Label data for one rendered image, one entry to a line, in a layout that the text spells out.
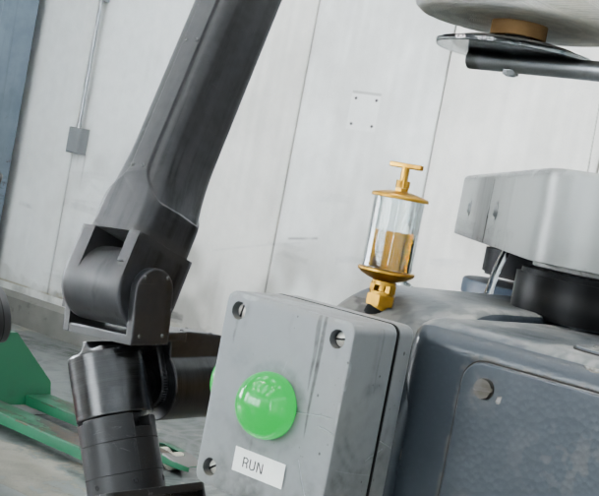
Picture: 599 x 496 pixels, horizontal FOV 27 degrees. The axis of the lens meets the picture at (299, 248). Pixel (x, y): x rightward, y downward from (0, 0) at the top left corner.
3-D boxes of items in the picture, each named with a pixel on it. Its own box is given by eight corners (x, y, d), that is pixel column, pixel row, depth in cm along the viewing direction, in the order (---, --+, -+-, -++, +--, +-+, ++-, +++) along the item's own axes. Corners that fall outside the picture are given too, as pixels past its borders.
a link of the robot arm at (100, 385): (49, 350, 92) (96, 332, 88) (121, 349, 97) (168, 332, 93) (63, 443, 90) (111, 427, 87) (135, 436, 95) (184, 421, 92)
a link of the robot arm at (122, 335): (64, 255, 93) (138, 268, 87) (177, 261, 101) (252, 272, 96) (49, 412, 93) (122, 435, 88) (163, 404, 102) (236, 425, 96)
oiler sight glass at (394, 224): (351, 262, 61) (365, 193, 61) (381, 266, 63) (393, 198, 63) (391, 272, 60) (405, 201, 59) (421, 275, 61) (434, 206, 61)
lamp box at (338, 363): (193, 479, 57) (228, 288, 57) (257, 473, 60) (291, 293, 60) (316, 531, 52) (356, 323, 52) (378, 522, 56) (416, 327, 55)
